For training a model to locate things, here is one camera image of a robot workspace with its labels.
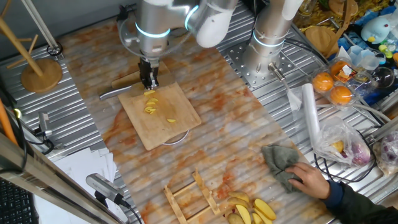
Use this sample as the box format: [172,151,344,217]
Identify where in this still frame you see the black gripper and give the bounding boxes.
[137,57,161,91]

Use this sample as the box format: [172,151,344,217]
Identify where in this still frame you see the steel cleaver knife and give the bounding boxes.
[98,72,177,101]

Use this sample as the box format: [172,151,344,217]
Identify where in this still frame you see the grey green cloth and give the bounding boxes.
[261,144,304,194]

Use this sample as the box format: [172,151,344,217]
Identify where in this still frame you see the forearm in dark sleeve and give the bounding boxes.
[321,179,398,224]

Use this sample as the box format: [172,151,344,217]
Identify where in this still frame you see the person's bare hand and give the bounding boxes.
[284,161,331,200]

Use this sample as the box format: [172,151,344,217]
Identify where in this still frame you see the wooden cutting board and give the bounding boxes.
[111,60,203,152]

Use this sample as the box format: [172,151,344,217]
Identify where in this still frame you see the orange marbled table mat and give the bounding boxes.
[58,9,331,224]

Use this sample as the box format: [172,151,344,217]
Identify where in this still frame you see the round wooden disc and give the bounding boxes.
[0,0,64,94]

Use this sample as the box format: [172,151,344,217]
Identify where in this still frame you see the stack of white papers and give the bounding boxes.
[33,147,129,224]

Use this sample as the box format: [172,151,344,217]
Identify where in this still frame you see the wooden knife rack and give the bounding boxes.
[162,168,223,224]

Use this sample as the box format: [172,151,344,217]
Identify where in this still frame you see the white tripod legs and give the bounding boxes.
[20,0,64,57]

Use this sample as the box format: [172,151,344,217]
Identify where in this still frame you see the metal cylinder connector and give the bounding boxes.
[267,62,287,83]

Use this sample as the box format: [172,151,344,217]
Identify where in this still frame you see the orange rod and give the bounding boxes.
[0,98,19,147]

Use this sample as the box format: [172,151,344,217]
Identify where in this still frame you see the white film roll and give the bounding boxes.
[301,82,322,149]

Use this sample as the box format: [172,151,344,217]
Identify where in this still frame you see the yellow banana pieces pile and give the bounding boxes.
[253,198,277,222]

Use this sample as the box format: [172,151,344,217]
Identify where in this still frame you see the orange fruit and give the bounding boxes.
[330,60,351,80]
[329,85,353,106]
[312,72,335,93]

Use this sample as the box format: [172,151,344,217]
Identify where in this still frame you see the round wooden disc stand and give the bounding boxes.
[304,26,340,59]

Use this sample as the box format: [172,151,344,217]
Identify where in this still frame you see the black mesh panel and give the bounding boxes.
[0,179,40,224]

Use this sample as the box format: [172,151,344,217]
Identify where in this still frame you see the plastic bag of vegetables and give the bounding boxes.
[313,116,373,169]

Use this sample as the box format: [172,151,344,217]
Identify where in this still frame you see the clear plastic fruit package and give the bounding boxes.
[310,57,374,109]

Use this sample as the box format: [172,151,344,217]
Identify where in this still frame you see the clear plastic measuring cup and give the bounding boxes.
[347,45,387,72]

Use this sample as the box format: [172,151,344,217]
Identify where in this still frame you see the blue plush toy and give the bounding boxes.
[360,16,392,45]

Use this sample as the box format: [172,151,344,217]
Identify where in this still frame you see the round glass flask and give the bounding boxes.
[371,66,396,90]

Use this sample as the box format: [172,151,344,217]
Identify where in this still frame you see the bag of purple vegetables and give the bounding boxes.
[372,130,398,177]

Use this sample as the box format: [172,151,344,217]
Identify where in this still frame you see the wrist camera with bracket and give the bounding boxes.
[116,3,141,46]

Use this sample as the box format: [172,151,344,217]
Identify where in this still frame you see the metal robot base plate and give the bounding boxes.
[225,41,296,90]

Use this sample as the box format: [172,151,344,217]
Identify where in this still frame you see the silver camera with cable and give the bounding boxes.
[85,173,133,210]

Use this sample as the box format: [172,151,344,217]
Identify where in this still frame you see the camera on clamp mount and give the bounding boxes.
[33,111,65,156]

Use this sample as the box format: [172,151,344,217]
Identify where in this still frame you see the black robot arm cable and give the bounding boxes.
[241,0,265,16]

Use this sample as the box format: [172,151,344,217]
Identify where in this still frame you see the metal frame beam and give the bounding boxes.
[0,133,124,224]

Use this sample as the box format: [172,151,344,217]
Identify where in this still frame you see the black base cable bundle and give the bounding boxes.
[285,36,331,65]

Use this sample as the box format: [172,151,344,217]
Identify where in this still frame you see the black cable loop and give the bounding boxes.
[313,129,377,184]

